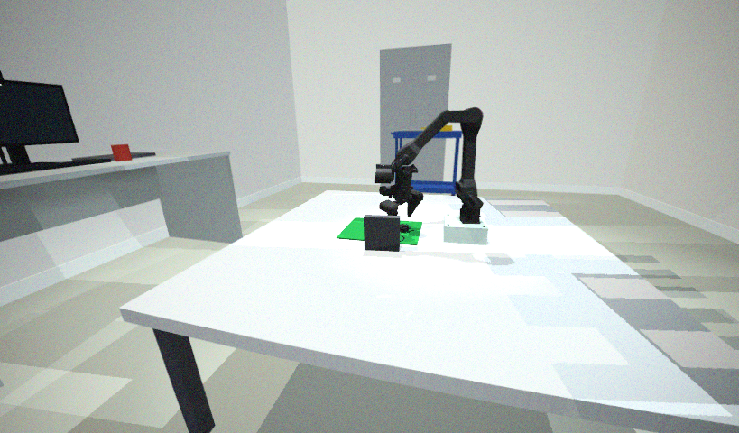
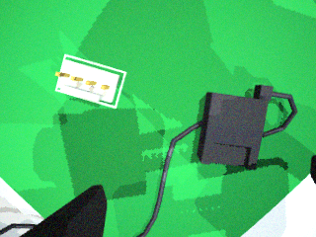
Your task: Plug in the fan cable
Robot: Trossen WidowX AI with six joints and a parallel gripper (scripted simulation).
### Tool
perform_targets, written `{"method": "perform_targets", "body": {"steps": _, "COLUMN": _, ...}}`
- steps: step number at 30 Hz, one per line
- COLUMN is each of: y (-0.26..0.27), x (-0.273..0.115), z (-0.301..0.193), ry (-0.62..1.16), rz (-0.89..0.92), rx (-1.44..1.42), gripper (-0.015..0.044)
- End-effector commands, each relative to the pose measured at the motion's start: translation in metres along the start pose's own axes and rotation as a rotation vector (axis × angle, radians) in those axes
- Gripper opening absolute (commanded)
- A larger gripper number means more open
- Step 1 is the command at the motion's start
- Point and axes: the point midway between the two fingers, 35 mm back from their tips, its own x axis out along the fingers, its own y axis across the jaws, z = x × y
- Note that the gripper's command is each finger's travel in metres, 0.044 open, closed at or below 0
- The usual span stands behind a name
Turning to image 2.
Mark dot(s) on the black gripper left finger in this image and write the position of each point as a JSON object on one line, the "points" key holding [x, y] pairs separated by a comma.
{"points": [[85, 216]]}

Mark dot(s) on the green circuit board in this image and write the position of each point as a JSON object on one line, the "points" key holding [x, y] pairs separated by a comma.
{"points": [[92, 91]]}

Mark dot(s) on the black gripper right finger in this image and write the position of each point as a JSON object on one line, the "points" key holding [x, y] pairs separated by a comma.
{"points": [[313, 168]]}

